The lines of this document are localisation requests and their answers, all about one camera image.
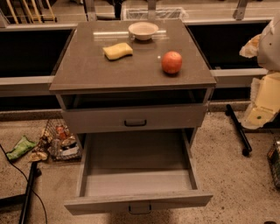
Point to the wire basket with snacks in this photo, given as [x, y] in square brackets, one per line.
[58, 142]

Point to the clear plastic bin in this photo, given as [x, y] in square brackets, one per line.
[158, 13]

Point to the white bowl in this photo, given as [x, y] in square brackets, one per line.
[143, 30]

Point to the green snack bag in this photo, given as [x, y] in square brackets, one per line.
[22, 146]

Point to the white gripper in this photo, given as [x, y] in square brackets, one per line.
[269, 49]

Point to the wire basket at right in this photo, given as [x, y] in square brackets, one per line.
[273, 157]

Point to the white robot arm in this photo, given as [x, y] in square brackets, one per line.
[269, 48]

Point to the red apple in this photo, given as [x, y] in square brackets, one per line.
[171, 62]

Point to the black stand leg left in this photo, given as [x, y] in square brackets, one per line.
[23, 200]

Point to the black stand leg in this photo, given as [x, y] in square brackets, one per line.
[23, 200]
[246, 145]

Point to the open grey drawer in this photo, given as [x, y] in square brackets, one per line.
[137, 172]

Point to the black stand leg right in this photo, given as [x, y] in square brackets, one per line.
[246, 145]

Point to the closed grey upper drawer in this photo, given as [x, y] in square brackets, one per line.
[134, 118]

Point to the yellow snack bag on floor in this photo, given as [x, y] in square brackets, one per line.
[38, 156]

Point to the yellow sponge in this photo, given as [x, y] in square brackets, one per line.
[117, 51]

